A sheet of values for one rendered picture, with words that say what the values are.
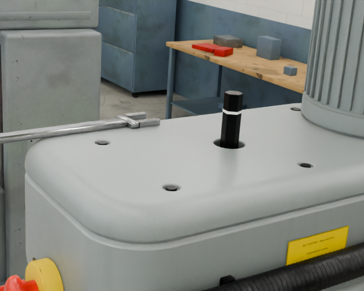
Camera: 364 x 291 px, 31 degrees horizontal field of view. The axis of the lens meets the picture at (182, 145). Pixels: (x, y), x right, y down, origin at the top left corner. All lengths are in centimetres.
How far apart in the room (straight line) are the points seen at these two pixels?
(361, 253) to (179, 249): 23
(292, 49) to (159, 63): 208
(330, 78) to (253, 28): 645
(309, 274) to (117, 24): 783
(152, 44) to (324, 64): 737
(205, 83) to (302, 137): 723
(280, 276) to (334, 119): 26
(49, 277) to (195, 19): 754
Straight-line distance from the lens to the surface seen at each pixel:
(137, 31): 807
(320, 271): 71
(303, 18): 675
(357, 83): 85
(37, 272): 71
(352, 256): 75
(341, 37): 85
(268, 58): 664
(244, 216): 65
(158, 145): 76
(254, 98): 735
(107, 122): 81
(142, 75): 822
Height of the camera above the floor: 213
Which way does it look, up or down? 19 degrees down
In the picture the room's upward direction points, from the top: 4 degrees clockwise
